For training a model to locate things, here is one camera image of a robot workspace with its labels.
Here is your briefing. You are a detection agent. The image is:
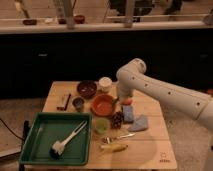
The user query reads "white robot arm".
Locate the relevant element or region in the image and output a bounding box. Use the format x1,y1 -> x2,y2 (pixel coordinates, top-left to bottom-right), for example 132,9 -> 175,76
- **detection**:
116,58 -> 213,130

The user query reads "orange red bowl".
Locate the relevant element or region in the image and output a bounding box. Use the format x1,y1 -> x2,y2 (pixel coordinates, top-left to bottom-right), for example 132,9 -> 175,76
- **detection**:
91,94 -> 114,117

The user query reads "dark brown bowl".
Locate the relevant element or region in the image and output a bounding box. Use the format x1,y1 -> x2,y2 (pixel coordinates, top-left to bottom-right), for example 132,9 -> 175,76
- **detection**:
77,80 -> 97,99

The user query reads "brown bowl on shelf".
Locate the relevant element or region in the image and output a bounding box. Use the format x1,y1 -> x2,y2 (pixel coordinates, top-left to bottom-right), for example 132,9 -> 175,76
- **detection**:
58,14 -> 86,25

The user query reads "dark red bowl on shelf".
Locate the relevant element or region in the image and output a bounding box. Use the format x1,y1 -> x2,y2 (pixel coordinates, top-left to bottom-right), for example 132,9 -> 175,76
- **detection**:
22,19 -> 37,25

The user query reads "white cup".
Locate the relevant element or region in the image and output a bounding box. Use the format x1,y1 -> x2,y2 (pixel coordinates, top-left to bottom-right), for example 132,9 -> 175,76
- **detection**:
99,77 -> 112,93

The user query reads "orange fruit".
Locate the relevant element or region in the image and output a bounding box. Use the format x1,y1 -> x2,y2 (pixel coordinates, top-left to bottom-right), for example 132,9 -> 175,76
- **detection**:
121,98 -> 133,105

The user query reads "blue sponge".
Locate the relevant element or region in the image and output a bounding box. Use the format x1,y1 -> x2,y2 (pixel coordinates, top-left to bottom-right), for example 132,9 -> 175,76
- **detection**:
122,105 -> 134,123

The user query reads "small grey cup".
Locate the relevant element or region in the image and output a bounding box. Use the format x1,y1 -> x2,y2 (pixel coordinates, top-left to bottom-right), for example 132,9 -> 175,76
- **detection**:
72,97 -> 84,112

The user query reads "dark grape bunch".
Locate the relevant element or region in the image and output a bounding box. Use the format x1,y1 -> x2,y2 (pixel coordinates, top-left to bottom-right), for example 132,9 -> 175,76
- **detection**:
111,112 -> 123,129

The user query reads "green plastic cup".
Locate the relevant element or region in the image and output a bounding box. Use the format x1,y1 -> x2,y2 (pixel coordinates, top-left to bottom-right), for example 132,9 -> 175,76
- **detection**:
95,118 -> 109,134

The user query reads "brown wooden block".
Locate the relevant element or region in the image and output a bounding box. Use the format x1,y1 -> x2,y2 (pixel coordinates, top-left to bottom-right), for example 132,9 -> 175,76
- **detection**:
56,94 -> 71,111

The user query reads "blue grey cloth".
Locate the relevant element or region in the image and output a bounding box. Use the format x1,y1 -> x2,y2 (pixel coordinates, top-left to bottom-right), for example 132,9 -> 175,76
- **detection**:
128,115 -> 148,132

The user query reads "wooden table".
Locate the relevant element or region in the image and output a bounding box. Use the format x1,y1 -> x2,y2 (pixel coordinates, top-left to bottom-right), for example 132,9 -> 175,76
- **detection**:
23,81 -> 178,171

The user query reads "metal fork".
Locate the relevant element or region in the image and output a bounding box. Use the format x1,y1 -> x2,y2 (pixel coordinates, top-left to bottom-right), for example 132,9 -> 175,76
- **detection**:
101,133 -> 135,144

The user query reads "yellow corn cob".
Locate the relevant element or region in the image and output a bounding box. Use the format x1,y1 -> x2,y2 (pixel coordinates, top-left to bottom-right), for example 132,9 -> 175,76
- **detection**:
100,143 -> 127,152

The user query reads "green plastic tray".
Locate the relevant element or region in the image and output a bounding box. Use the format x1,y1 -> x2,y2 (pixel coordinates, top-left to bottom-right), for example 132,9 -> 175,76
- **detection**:
19,113 -> 92,166

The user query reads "white dish brush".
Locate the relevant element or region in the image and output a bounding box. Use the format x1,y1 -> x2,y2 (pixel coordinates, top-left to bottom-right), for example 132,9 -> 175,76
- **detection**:
49,121 -> 87,159

